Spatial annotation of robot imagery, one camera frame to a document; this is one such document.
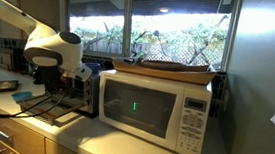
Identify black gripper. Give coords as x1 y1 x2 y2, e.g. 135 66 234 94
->
39 66 63 95

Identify glass toaster oven door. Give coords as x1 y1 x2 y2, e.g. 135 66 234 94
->
16 91 88 130

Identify small teal dish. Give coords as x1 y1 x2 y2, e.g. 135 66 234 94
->
10 89 34 104

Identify wooden cutting boards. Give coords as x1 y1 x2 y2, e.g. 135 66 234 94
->
0 48 17 72

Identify wooden cabinet drawer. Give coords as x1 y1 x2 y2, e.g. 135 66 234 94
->
0 103 50 154

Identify metal cabinet knob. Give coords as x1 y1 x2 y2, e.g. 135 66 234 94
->
0 146 15 154

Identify white microwave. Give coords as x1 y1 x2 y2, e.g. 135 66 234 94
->
93 68 215 154

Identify wooden serving tray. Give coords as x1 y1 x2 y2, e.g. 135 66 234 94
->
110 55 218 87

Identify metal drawer handle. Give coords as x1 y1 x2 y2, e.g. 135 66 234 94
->
0 126 16 140

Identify window with metal frame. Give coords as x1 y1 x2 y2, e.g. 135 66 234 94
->
52 0 244 74

